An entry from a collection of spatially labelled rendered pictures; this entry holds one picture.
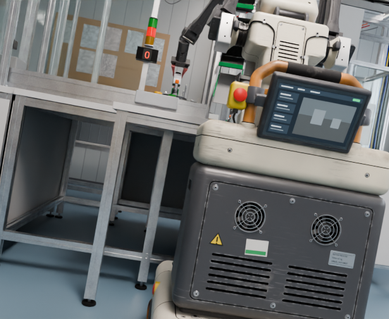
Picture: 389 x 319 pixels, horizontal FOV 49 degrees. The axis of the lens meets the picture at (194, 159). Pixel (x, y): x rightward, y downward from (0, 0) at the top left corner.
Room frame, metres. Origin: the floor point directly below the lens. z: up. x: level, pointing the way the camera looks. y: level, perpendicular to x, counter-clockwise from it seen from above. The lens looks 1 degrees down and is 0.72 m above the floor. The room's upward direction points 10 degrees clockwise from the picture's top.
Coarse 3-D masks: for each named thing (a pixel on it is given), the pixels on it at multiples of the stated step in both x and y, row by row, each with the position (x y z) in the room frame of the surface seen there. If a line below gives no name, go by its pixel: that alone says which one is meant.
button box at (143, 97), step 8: (136, 96) 2.05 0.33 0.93; (144, 96) 2.05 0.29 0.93; (152, 96) 2.05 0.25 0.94; (160, 96) 2.06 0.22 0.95; (168, 96) 2.06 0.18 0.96; (144, 104) 2.11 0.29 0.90; (152, 104) 2.05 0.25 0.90; (160, 104) 2.06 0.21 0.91; (168, 104) 2.06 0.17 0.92; (176, 104) 2.06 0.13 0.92
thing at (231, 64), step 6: (234, 48) 2.49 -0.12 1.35; (240, 48) 2.48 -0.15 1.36; (222, 54) 2.37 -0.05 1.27; (228, 54) 2.51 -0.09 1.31; (234, 54) 2.50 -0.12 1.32; (240, 54) 2.50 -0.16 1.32; (222, 60) 2.38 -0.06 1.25; (228, 60) 2.40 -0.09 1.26; (234, 60) 2.42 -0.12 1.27; (240, 60) 2.44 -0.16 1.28; (228, 66) 2.26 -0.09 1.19; (234, 66) 2.25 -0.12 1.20; (240, 66) 2.25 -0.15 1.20
